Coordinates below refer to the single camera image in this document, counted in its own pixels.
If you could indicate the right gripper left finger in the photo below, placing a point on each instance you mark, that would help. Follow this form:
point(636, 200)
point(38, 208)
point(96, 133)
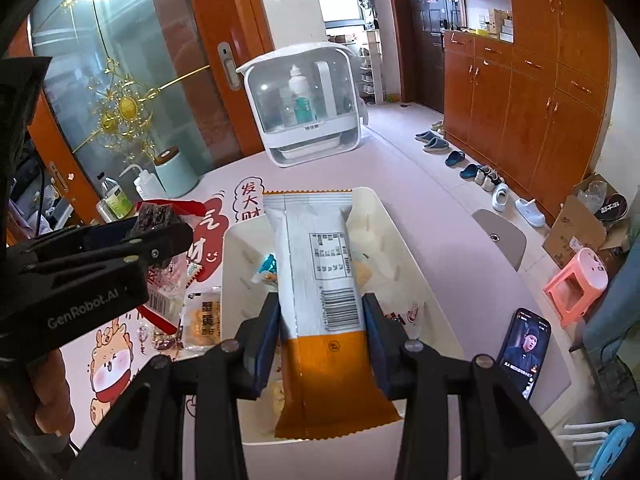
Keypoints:
point(236, 369)

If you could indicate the black smartphone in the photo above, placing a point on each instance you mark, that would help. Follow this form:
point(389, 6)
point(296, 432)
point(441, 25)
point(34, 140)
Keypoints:
point(524, 349)

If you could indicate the white cosmetic organizer box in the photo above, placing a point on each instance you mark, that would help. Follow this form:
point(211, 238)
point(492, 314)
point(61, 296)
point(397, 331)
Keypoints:
point(305, 101)

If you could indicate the grey chair back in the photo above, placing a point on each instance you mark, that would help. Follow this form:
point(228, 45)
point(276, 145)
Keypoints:
point(508, 238)

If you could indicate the wooden wall cabinet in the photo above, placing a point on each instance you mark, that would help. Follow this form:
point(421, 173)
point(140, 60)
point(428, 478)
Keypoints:
point(532, 104)

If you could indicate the white plastic storage bin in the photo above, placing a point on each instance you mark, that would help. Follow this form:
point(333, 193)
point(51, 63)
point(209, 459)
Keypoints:
point(384, 266)

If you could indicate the orange white snack bag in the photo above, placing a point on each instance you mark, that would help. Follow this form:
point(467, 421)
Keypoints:
point(329, 388)

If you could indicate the cardboard box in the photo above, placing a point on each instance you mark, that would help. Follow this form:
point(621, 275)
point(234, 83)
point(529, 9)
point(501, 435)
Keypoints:
point(577, 227)

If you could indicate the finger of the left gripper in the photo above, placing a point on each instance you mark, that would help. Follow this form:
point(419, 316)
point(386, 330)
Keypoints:
point(123, 250)

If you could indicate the operator left hand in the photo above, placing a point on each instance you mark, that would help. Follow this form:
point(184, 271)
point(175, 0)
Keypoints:
point(54, 413)

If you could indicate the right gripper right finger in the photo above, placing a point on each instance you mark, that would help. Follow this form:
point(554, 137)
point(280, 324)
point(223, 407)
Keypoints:
point(408, 370)

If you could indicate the blue rice cracker packet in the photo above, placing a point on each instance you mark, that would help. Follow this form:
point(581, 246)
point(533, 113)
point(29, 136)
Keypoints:
point(267, 272)

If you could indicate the white squeeze wash bottle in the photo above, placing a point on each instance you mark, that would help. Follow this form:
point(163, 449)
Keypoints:
point(147, 184)

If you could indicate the pink plastic stool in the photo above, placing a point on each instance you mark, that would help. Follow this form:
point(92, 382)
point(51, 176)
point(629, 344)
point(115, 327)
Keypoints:
point(577, 286)

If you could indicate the dark seaweed snack pack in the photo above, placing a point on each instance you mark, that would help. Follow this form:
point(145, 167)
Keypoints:
point(167, 283)

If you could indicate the glass sliding door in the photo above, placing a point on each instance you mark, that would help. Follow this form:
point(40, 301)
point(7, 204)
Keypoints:
point(129, 79)

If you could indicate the clear bottle green label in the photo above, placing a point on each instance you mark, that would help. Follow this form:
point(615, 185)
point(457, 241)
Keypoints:
point(114, 197)

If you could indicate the teal cylindrical canister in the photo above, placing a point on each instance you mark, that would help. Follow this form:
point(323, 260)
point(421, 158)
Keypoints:
point(175, 172)

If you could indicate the orange cake snack pack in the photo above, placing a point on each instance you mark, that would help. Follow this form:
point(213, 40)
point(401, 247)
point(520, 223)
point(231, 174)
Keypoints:
point(201, 320)

